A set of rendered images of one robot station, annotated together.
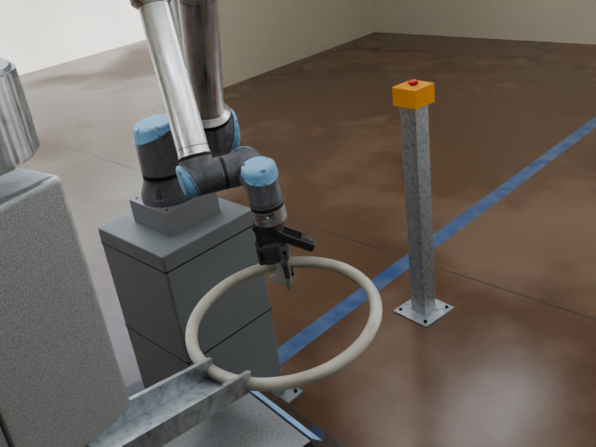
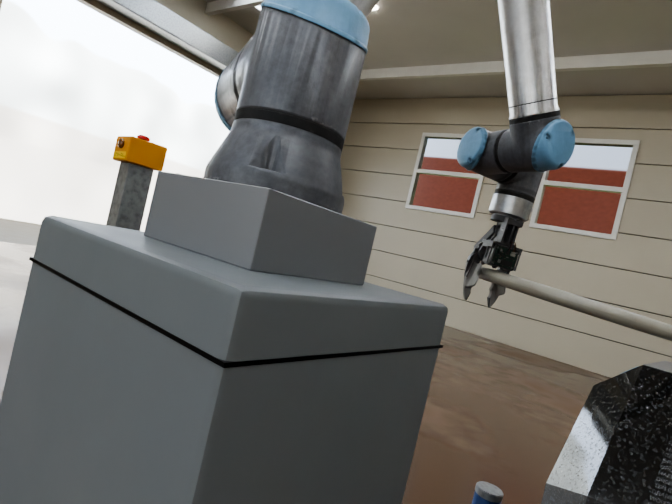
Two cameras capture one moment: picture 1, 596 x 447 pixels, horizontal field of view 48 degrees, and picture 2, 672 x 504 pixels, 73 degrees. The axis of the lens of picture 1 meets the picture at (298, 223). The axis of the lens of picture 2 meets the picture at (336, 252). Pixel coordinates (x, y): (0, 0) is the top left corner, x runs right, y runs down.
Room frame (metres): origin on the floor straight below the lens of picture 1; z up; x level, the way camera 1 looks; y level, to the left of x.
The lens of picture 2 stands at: (2.14, 1.05, 0.90)
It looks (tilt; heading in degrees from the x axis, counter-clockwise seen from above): 1 degrees down; 260
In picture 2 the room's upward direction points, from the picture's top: 13 degrees clockwise
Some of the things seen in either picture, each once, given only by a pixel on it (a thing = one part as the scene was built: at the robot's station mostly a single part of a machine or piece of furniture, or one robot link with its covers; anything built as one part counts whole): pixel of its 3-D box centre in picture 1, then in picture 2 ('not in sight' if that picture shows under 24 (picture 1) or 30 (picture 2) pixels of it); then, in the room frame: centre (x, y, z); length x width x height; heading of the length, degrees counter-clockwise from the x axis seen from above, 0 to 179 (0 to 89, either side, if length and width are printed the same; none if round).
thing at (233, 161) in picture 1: (245, 168); (490, 154); (1.69, 0.12, 1.17); 0.12 x 0.12 x 0.09; 17
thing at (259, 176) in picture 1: (262, 184); (520, 172); (1.59, 0.08, 1.16); 0.10 x 0.09 x 0.12; 17
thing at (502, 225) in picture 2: (272, 239); (500, 243); (1.59, 0.07, 0.99); 0.09 x 0.08 x 0.12; 84
